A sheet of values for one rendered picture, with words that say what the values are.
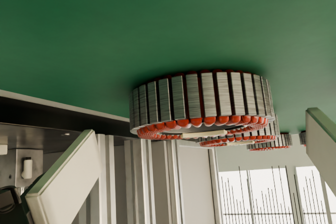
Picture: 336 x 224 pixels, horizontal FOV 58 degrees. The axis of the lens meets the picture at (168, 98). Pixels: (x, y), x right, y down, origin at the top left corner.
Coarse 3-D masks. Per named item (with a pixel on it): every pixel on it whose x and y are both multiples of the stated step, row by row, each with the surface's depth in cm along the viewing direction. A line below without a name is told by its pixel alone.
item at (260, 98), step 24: (192, 72) 20; (216, 72) 19; (240, 72) 20; (144, 96) 21; (168, 96) 19; (192, 96) 19; (216, 96) 19; (240, 96) 19; (264, 96) 21; (144, 120) 20; (168, 120) 19; (192, 120) 19; (216, 120) 19; (240, 120) 20; (264, 120) 21
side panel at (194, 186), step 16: (176, 144) 51; (192, 144) 58; (176, 160) 50; (192, 160) 61; (208, 160) 71; (176, 176) 48; (192, 176) 59; (208, 176) 69; (176, 192) 47; (192, 192) 58; (208, 192) 67; (176, 208) 47; (192, 208) 56; (208, 208) 65
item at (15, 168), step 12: (0, 156) 44; (12, 156) 43; (24, 156) 44; (36, 156) 46; (0, 168) 44; (12, 168) 43; (36, 168) 46; (0, 180) 43; (12, 180) 42; (24, 180) 44
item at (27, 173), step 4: (24, 160) 43; (28, 160) 43; (24, 164) 43; (28, 164) 43; (24, 168) 43; (28, 168) 43; (24, 172) 43; (28, 172) 43; (24, 176) 43; (28, 176) 43
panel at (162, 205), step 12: (156, 144) 49; (48, 156) 57; (120, 156) 51; (156, 156) 48; (48, 168) 57; (120, 168) 51; (156, 168) 48; (120, 180) 50; (156, 180) 48; (168, 180) 48; (120, 192) 50; (156, 192) 47; (168, 192) 47; (120, 204) 49; (156, 204) 47; (168, 204) 46; (120, 216) 49; (156, 216) 47; (168, 216) 46
